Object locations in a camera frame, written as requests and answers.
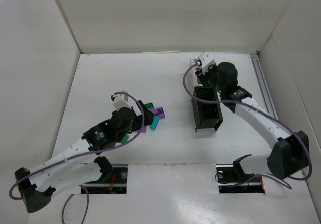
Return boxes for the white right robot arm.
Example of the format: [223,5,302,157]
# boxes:
[195,60,311,179]

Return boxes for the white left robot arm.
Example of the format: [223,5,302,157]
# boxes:
[15,107,155,213]

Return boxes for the green sloped lego brick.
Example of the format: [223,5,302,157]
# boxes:
[121,134,130,144]

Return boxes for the purple rounded lego brick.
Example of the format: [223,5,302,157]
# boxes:
[140,126,147,133]

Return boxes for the dark green studded lego brick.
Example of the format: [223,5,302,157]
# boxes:
[144,102,154,109]

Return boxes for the white double-bin container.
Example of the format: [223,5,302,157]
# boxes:
[186,58,203,93]

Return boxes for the teal long lego brick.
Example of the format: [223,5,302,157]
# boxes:
[150,116,160,130]

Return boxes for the purple oval lego piece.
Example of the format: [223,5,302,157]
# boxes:
[148,108,157,115]

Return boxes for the purple square lego brick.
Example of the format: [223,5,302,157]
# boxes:
[155,107,165,119]

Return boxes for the black double-bin container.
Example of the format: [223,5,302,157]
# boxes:
[191,86,223,131]

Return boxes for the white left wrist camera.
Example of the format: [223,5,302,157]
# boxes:
[111,93,131,111]

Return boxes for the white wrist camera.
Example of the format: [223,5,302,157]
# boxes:
[198,52,216,75]
[111,93,131,111]

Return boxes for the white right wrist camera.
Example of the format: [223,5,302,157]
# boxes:
[198,52,216,75]

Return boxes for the aluminium rail at table edge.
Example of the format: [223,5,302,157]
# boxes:
[250,54,278,119]

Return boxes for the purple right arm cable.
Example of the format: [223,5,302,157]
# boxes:
[182,60,313,190]

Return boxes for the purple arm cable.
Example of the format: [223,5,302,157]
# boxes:
[9,90,146,224]
[182,60,313,190]

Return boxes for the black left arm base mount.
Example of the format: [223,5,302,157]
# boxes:
[83,156,128,194]

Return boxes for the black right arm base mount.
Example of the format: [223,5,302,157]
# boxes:
[215,164,265,194]

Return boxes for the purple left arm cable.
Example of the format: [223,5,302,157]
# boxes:
[9,90,146,224]

